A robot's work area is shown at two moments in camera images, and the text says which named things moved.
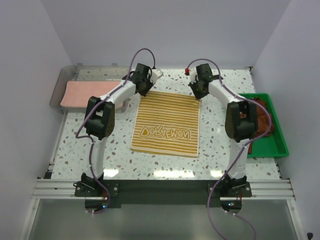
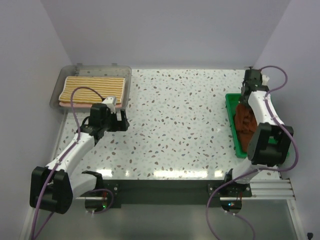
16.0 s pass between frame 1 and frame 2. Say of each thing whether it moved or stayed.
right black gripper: moved
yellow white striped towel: moved
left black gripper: moved
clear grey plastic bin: stayed
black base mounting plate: stayed
